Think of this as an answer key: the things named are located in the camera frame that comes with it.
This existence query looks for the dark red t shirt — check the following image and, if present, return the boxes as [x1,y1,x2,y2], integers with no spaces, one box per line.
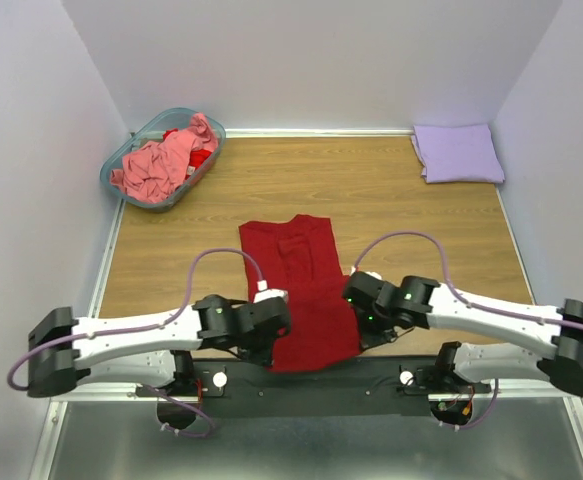
[238,214,361,373]

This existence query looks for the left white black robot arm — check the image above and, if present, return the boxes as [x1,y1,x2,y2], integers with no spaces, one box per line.
[26,291,292,398]

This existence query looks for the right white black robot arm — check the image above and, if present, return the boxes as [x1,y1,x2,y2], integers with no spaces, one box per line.
[342,271,583,397]

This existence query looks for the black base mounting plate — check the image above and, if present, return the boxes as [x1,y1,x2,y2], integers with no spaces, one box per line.
[161,354,491,418]

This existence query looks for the folded lavender t shirt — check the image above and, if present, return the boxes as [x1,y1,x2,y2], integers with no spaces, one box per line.
[410,124,505,184]

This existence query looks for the pink t shirt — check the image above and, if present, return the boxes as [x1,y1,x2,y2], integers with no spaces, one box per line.
[109,112,220,205]

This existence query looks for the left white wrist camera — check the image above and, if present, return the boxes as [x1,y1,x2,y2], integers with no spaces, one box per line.
[253,280,288,303]

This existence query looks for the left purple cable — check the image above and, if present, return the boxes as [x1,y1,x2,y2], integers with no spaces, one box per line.
[6,247,267,439]

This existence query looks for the purple cable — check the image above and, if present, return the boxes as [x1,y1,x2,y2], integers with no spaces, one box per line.
[349,229,583,432]
[6,247,267,439]

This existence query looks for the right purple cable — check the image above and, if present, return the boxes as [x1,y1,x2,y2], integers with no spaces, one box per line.
[349,229,583,432]

